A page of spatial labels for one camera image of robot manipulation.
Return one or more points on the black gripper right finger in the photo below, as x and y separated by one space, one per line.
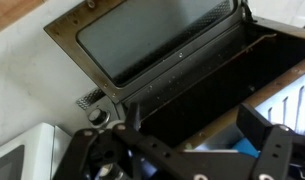
275 150

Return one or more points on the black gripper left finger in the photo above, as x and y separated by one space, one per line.
135 146

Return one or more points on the silver toaster oven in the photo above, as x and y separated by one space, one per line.
218 86

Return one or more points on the black mesh mat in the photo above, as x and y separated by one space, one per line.
89 99

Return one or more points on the white microwave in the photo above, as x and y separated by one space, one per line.
28 150

